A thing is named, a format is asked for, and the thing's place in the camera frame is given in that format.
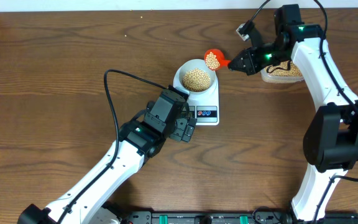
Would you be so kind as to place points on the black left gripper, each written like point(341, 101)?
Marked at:
point(180, 132)

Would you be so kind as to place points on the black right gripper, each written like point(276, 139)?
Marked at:
point(250, 66)

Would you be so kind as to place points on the red plastic measuring scoop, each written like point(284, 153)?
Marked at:
point(215, 60)

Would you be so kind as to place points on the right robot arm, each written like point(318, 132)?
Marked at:
point(330, 144)

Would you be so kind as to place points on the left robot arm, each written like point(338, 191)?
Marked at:
point(136, 142)

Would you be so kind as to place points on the white digital kitchen scale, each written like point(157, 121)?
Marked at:
point(205, 106)

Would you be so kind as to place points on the soybeans pile in bowl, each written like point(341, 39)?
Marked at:
point(196, 80)

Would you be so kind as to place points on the light grey round bowl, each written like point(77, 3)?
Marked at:
point(200, 64)

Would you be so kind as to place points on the clear container of soybeans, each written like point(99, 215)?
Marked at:
point(286, 72)

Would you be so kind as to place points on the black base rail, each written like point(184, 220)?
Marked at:
point(111, 213)

